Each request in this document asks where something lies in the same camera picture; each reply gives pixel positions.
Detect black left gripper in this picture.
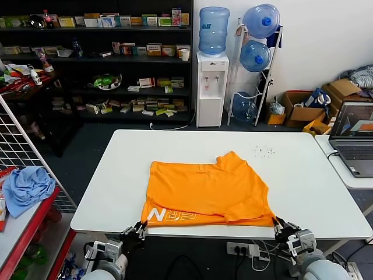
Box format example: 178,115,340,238
119,220,149,256

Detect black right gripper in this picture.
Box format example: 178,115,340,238
272,217,301,244

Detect orange t-shirt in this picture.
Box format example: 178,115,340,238
140,150,276,228

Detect grey striped clothes pile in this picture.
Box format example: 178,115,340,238
339,64,373,90

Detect white power strip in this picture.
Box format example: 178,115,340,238
346,261,365,280
226,241,260,257

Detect blue white plastic packs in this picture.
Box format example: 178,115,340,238
57,252,85,280

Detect red plastic object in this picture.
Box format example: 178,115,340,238
43,204,64,234

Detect grey laptop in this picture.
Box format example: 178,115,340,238
328,100,373,179

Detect yellow crate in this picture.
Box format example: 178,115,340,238
302,118,332,137

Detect green plastic bottle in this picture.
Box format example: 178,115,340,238
24,243,49,265

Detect small yellow box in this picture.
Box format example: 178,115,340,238
267,112,287,125

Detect red and white shelf rack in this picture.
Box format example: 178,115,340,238
0,186,78,280

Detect large open cardboard box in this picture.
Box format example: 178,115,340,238
281,90,326,129

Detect light blue crumpled cloth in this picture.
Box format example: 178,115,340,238
2,166,57,219

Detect translucent plastic bag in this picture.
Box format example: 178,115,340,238
268,96,286,116

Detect blue water jug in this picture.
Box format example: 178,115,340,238
242,3,281,39
240,40,272,73
232,92,259,122
198,7,230,58

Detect blue white bag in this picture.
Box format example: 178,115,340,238
302,88,332,109

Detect red white paper package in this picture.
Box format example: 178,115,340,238
0,166,19,187

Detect black tripod stand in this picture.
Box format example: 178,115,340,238
261,71,275,117

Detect white red medicine box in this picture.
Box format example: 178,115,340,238
138,77,156,89

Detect white water dispenser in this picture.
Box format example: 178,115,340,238
195,51,230,128

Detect brown cardboard box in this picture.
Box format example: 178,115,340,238
321,78,364,117

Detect green white plastic bag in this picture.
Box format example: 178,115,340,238
88,73,122,91

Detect black shelf unit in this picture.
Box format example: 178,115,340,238
0,0,195,123

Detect white metal jug rack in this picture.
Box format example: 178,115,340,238
226,17,284,127

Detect dark wooden table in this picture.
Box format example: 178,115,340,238
0,68,72,158

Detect dark blue cloth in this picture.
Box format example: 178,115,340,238
266,24,283,49

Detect blue plastic bottle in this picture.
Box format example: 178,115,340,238
71,37,84,58

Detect pink drink bottle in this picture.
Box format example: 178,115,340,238
37,48,49,69

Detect blue white medicine box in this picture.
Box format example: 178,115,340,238
98,16,116,29

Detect tall pink medicine box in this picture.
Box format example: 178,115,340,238
171,8,182,27

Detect cola bottle red cap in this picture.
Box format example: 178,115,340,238
42,9,55,29

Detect shiny metal bowl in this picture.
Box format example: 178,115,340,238
29,13,45,29

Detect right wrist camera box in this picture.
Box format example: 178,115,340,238
286,229,317,257

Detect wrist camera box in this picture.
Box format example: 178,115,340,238
286,229,317,257
85,240,123,260

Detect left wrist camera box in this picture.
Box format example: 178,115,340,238
85,240,123,260

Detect black cable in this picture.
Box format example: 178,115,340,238
159,254,205,280

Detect white floor cable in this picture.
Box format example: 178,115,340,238
149,109,196,131

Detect white wire grid panel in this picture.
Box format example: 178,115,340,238
0,94,78,215

